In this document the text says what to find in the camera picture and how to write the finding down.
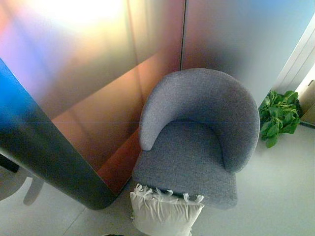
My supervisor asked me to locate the white fringed pillow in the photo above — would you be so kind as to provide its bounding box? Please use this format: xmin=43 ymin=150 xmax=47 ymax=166
xmin=129 ymin=183 xmax=205 ymax=236

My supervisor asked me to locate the grey fabric tub armchair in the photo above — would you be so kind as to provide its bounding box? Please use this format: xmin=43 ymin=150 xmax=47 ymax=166
xmin=132 ymin=68 xmax=260 ymax=214

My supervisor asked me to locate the dark rounded table top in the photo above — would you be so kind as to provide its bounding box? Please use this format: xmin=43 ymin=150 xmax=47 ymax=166
xmin=0 ymin=58 xmax=125 ymax=211

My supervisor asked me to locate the green leafy potted plant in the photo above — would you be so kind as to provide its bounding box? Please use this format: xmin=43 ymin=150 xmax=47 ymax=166
xmin=258 ymin=90 xmax=302 ymax=149

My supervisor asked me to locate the black table leg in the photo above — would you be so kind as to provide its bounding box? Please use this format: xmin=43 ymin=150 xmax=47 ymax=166
xmin=0 ymin=151 xmax=20 ymax=173

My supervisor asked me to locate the white door frame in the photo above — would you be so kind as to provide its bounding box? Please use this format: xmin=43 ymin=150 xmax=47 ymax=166
xmin=272 ymin=14 xmax=315 ymax=96

